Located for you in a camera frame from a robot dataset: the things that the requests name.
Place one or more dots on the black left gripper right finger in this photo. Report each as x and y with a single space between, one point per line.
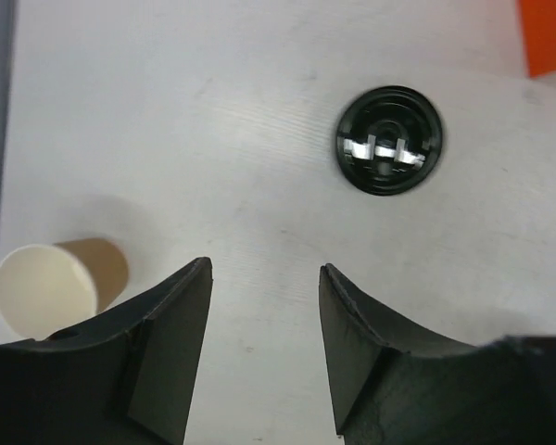
393 381

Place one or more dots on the orange paper bag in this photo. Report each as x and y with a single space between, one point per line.
538 22

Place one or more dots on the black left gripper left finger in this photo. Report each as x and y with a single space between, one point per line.
126 376

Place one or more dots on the black plastic cup lid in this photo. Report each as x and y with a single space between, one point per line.
389 140

